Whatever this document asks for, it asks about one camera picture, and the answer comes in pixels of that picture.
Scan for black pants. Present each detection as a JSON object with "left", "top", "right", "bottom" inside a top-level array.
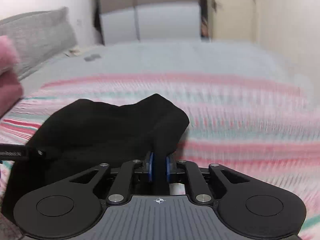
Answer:
[{"left": 1, "top": 94, "right": 189, "bottom": 221}]

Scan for grey plush bed cover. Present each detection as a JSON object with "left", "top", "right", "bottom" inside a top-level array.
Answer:
[{"left": 19, "top": 39, "right": 313, "bottom": 98}]

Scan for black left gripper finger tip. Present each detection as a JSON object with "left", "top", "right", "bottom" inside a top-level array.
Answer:
[{"left": 0, "top": 144, "right": 43, "bottom": 161}]

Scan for red green patterned knit blanket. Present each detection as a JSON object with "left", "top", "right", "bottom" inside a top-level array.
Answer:
[{"left": 1, "top": 74, "right": 319, "bottom": 239}]

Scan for white and brown wardrobe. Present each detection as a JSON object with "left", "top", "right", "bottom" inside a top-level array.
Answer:
[{"left": 98, "top": 0, "right": 201, "bottom": 45}]

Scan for beige wooden door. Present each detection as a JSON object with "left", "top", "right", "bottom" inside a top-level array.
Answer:
[{"left": 208, "top": 0, "right": 257, "bottom": 43}]

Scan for black door handle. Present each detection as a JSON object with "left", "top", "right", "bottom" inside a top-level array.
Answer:
[{"left": 211, "top": 0, "right": 223, "bottom": 12}]

